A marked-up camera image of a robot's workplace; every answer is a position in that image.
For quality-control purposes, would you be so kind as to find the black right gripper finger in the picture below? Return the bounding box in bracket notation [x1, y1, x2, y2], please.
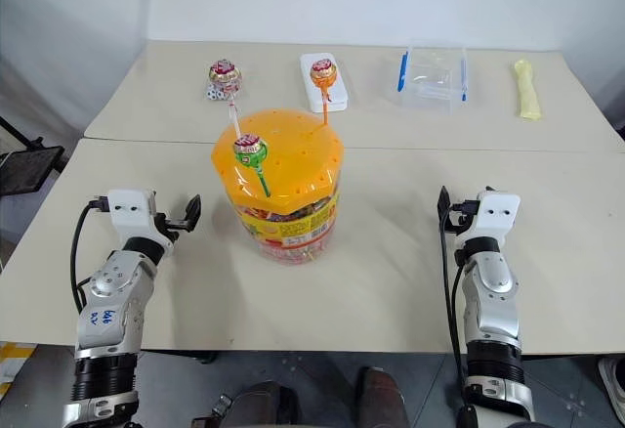
[436, 184, 454, 235]

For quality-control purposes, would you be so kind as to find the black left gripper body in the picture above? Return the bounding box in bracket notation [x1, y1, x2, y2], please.
[151, 198, 188, 244]

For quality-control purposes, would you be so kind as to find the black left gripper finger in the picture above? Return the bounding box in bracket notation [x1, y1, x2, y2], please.
[181, 193, 203, 233]

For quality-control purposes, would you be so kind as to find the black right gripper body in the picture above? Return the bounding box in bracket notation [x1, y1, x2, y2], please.
[448, 197, 481, 240]

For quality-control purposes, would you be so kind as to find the green wrapped lollipop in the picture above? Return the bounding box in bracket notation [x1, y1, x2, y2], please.
[232, 133, 271, 199]

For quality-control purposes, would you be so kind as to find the lollipop jar with orange lid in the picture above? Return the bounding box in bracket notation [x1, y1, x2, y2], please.
[210, 107, 346, 268]

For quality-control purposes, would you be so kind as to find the red gold wrapped lollipop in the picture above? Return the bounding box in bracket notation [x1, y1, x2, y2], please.
[208, 58, 244, 137]

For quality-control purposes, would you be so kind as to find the orange wrapped lollipop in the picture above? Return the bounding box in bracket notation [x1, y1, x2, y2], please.
[309, 57, 340, 127]

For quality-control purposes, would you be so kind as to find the clear container with blue clips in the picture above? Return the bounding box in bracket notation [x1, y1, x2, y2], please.
[394, 46, 471, 117]

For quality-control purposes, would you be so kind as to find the pale yellow rolled cloth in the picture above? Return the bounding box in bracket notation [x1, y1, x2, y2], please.
[512, 58, 544, 122]

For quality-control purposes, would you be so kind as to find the black metal stand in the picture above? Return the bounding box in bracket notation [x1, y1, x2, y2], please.
[0, 114, 65, 195]

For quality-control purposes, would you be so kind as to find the white rectangular plastic case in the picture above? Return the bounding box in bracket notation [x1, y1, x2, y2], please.
[298, 51, 351, 113]

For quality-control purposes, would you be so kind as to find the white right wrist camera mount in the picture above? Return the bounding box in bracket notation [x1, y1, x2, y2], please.
[475, 187, 521, 244]

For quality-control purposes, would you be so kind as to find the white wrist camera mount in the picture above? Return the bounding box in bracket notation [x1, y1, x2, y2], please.
[475, 187, 521, 244]
[105, 189, 160, 244]

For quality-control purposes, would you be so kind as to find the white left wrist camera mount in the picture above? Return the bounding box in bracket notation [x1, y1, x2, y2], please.
[105, 189, 160, 244]

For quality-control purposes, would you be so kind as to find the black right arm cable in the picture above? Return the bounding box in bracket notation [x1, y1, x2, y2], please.
[437, 211, 471, 422]

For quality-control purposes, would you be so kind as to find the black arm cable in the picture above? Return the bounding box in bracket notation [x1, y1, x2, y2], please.
[437, 211, 471, 422]
[69, 194, 111, 313]

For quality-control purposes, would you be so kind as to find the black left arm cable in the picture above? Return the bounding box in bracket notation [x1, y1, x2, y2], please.
[69, 194, 111, 313]

